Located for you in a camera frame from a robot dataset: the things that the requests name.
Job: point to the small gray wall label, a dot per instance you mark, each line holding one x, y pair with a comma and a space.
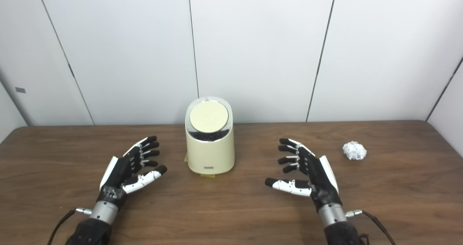
20, 90

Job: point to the white paper ball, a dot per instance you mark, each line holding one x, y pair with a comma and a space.
354, 151

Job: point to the white and black right hand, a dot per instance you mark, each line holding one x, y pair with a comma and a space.
320, 176

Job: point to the cream round bin lid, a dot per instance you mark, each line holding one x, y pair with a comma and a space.
209, 116

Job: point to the cream-colored bin body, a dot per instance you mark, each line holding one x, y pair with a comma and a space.
209, 154

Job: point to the white and black left hand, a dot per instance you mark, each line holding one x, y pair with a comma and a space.
117, 172

